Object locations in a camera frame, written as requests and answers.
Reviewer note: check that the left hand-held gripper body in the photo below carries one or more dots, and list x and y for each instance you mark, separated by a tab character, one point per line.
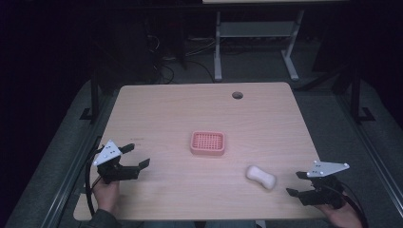
107	153

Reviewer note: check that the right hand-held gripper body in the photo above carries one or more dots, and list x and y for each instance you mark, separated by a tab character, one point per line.
324	186

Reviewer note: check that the person's right hand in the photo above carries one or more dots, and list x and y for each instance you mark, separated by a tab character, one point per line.
343	217

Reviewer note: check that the person's left hand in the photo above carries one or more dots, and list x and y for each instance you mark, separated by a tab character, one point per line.
107	193

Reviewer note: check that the white soap bar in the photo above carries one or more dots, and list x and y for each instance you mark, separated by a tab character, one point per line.
261	177

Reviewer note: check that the black metal stand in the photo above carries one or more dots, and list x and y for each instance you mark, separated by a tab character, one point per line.
94	95
356	91

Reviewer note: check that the pink soap dish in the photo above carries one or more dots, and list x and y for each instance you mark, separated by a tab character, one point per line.
207	143

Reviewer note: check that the metal floor rail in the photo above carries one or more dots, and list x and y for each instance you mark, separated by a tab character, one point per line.
71	180
374	152

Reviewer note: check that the white metal stand frame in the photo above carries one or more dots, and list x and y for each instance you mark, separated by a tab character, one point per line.
256	29

